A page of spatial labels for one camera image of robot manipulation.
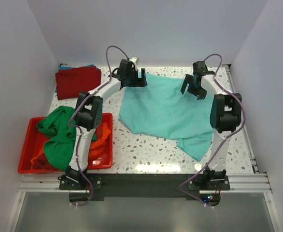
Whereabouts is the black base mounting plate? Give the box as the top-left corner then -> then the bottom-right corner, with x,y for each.
58,173 -> 230,203

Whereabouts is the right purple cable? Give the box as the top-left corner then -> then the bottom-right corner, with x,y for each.
179,54 -> 247,207

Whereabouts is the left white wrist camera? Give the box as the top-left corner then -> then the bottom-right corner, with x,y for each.
129,57 -> 139,71

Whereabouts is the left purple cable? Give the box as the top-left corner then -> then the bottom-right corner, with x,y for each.
68,45 -> 132,207

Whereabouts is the purple cable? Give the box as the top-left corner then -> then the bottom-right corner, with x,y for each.
68,45 -> 132,207
179,54 -> 247,207

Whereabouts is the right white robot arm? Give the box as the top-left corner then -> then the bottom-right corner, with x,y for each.
181,61 -> 242,188

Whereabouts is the folded blue t shirt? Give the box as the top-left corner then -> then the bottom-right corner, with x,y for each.
55,64 -> 101,93

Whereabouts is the green t shirt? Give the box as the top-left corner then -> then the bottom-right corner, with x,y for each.
37,105 -> 98,171

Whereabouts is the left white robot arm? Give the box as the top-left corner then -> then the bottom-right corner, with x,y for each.
60,57 -> 147,189

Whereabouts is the folded dark red t shirt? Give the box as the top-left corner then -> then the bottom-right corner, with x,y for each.
55,66 -> 101,101

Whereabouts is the red plastic bin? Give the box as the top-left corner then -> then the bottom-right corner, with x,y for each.
18,117 -> 113,174

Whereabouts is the teal t shirt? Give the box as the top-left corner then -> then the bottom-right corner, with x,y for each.
118,74 -> 213,161

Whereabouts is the orange t shirt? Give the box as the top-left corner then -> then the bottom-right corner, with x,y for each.
31,121 -> 113,169

